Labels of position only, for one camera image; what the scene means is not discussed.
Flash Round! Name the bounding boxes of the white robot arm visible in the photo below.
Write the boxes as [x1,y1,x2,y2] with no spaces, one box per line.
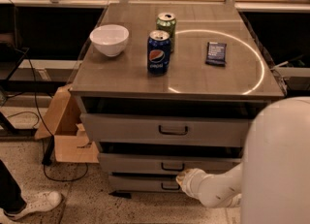
[176,97,310,224]

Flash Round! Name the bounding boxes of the grey bottom drawer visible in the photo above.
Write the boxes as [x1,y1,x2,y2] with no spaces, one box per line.
[108,174,181,193]

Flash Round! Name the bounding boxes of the dark trouser leg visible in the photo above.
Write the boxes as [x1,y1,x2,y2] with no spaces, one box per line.
[0,160,26,214]

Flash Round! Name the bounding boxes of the grey drawer cabinet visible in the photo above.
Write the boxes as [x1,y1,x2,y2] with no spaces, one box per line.
[69,2,285,200]

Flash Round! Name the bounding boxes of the green soda can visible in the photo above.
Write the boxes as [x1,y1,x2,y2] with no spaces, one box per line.
[156,13,176,50]

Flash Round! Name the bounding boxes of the black floor cable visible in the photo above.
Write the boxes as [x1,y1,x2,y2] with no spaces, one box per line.
[0,0,89,183]

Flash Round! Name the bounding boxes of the blue Pepsi can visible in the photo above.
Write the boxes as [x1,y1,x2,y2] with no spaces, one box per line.
[147,30,171,75]

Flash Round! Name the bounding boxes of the cardboard box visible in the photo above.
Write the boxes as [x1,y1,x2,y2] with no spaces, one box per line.
[35,84,99,163]

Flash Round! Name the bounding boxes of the dark blue snack bar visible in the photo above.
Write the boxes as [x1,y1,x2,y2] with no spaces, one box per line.
[205,42,227,66]

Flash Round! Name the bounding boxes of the grey top drawer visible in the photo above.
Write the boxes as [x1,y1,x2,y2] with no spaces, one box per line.
[80,113,250,147]

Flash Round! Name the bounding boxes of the grey drawer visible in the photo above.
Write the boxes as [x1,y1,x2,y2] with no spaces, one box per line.
[108,174,181,193]
[98,143,242,175]
[80,113,250,147]

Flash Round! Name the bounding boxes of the white sneaker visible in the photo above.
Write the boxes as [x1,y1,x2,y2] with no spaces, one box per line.
[4,191,62,221]

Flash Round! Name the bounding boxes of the white ceramic bowl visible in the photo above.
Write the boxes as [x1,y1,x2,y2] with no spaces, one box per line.
[90,24,129,57]

